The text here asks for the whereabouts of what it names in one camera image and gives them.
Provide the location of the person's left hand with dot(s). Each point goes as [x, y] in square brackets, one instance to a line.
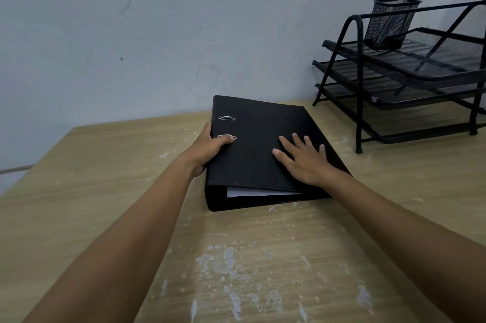
[203, 151]

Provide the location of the person's right hand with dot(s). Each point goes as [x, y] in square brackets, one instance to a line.
[309, 165]

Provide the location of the person's right thumb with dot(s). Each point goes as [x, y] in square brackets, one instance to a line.
[283, 158]

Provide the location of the person's left thumb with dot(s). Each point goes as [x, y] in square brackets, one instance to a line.
[223, 140]

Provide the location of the person's right little finger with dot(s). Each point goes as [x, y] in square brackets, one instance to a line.
[322, 151]

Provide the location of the person's right middle finger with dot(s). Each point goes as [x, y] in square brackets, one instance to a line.
[300, 142]

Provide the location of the black lever arch binder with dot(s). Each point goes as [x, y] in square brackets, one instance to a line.
[262, 148]

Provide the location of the person's left forearm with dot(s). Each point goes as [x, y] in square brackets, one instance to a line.
[114, 243]

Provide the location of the person's right forearm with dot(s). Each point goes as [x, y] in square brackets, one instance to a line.
[410, 239]

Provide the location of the white paper sheets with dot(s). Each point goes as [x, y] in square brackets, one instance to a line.
[258, 193]

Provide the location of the black mesh letter tray rack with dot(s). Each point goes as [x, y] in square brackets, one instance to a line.
[406, 75]

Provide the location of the black mesh pen holder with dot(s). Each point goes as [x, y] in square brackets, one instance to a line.
[391, 22]

